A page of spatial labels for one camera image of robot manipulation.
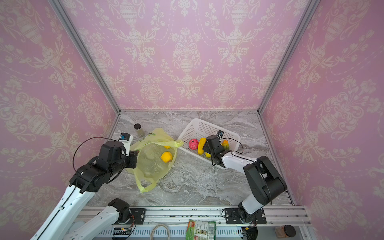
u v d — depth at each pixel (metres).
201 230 0.69
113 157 0.51
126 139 0.60
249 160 0.51
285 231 0.63
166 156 0.91
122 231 0.73
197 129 1.06
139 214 0.75
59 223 0.39
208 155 0.91
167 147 0.97
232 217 0.73
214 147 0.71
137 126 1.00
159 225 0.71
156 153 0.97
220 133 0.83
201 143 0.96
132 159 0.61
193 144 0.94
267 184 0.45
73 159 0.50
